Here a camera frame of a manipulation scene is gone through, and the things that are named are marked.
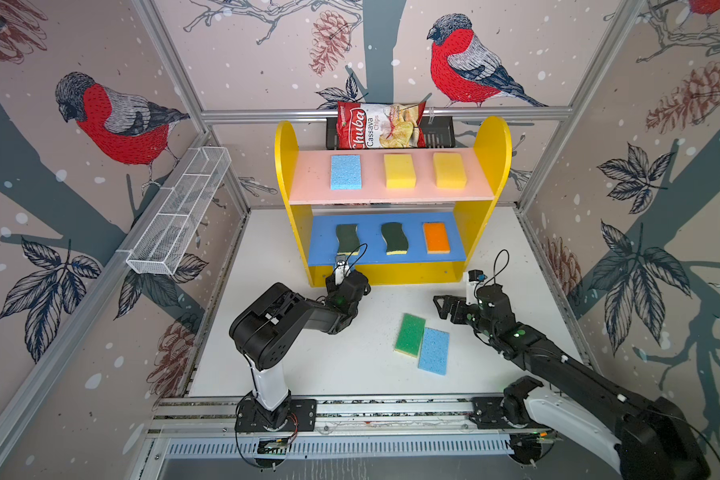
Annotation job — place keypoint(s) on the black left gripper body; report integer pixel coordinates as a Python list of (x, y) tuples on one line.
[(335, 291)]

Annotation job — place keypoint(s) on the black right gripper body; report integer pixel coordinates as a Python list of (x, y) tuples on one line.
[(471, 313)]

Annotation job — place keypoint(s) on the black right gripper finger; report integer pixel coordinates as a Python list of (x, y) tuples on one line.
[(445, 301), (449, 314)]

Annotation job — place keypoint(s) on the orange sponge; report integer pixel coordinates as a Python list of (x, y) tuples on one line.
[(436, 238)]

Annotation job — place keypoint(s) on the dark green wavy sponge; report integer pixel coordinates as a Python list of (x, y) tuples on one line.
[(395, 239), (348, 239)]

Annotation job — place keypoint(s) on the blue sponge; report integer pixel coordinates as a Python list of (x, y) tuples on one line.
[(346, 172), (434, 350)]

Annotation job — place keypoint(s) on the yellow sponge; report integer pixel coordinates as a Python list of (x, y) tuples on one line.
[(449, 171), (399, 171)]

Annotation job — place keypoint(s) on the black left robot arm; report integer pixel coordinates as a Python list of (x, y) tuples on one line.
[(265, 331)]

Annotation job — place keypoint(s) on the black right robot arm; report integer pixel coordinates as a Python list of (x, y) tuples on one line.
[(639, 438)]

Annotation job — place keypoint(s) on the yellow shelf with coloured boards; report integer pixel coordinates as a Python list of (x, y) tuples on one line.
[(416, 217)]

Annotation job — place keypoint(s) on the red cassava chips bag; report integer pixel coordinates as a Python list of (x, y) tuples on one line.
[(363, 126)]

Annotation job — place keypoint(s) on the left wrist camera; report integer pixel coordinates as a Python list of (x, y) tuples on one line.
[(341, 269)]

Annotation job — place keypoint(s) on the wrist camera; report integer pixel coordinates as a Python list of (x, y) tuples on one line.
[(474, 279), (341, 269)]

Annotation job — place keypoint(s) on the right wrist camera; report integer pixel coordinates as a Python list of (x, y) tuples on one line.
[(474, 279)]

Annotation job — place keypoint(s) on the aluminium rail base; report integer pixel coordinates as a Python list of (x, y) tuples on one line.
[(338, 427)]

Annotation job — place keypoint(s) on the black wire basket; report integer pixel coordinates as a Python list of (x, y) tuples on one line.
[(437, 132)]

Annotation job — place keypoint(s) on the white wire mesh tray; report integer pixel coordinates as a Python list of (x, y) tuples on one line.
[(162, 246)]

